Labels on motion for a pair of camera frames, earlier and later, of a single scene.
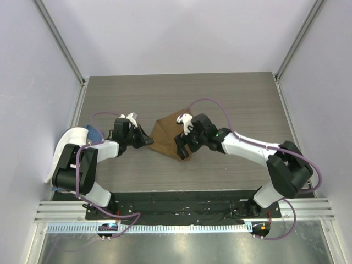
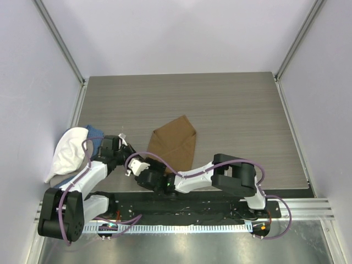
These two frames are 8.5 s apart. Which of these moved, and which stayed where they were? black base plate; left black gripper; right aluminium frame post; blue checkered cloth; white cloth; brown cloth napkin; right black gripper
Moved: right black gripper; brown cloth napkin; left black gripper
Stayed: right aluminium frame post; black base plate; blue checkered cloth; white cloth
